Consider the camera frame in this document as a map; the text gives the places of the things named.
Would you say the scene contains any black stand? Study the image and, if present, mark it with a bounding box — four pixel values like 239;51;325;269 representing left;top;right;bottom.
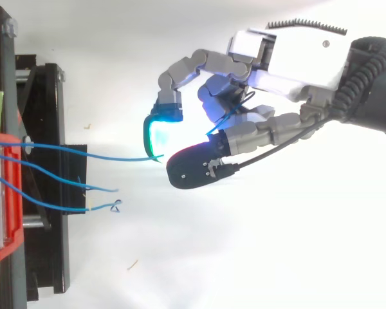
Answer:
0;5;89;309

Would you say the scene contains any red bin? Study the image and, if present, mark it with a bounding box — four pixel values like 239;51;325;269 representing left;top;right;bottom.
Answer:
0;131;25;270

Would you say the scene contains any blue cable bundle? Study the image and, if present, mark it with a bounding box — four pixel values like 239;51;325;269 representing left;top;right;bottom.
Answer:
0;153;124;214

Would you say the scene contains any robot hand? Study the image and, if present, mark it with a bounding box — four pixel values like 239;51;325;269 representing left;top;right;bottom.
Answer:
143;18;353;191

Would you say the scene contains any black coiled cable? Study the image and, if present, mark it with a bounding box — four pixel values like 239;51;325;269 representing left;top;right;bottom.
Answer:
331;36;386;124

